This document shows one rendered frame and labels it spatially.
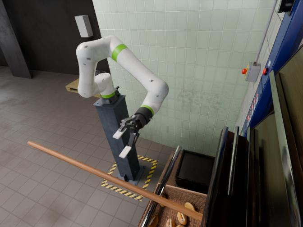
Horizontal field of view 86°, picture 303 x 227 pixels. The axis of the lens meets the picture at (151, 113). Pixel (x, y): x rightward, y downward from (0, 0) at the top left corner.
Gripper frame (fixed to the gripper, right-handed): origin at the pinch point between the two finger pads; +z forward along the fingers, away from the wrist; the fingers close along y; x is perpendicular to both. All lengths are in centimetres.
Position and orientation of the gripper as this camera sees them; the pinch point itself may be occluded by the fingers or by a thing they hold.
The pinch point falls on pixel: (120, 146)
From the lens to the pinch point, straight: 77.4
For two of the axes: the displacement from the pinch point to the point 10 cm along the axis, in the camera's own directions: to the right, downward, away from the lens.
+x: -9.0, -2.1, 3.8
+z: -4.2, 5.9, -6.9
